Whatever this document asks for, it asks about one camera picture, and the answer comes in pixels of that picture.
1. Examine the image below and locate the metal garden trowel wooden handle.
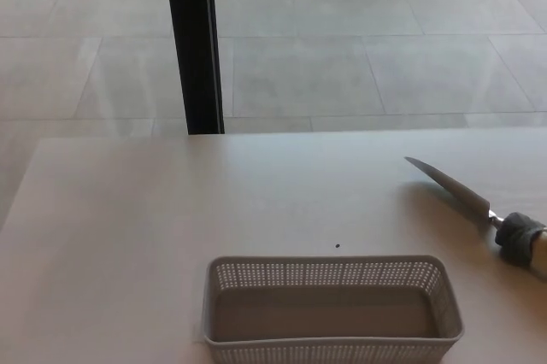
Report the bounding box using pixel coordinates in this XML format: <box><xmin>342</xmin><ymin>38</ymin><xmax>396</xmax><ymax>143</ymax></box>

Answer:
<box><xmin>403</xmin><ymin>156</ymin><xmax>547</xmax><ymax>282</ymax></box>

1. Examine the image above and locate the grey perforated plastic basket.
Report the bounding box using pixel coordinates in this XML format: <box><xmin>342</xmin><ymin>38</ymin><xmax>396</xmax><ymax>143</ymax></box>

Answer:
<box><xmin>201</xmin><ymin>255</ymin><xmax>465</xmax><ymax>364</ymax></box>

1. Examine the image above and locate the black vertical post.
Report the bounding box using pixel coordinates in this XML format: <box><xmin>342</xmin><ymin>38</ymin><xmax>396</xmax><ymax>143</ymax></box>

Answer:
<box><xmin>162</xmin><ymin>0</ymin><xmax>226</xmax><ymax>136</ymax></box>

